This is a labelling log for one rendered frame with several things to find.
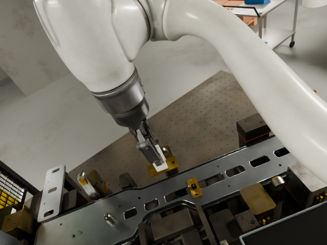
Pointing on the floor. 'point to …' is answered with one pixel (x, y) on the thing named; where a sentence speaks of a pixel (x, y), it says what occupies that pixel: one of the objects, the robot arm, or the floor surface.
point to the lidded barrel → (314, 3)
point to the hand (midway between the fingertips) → (157, 158)
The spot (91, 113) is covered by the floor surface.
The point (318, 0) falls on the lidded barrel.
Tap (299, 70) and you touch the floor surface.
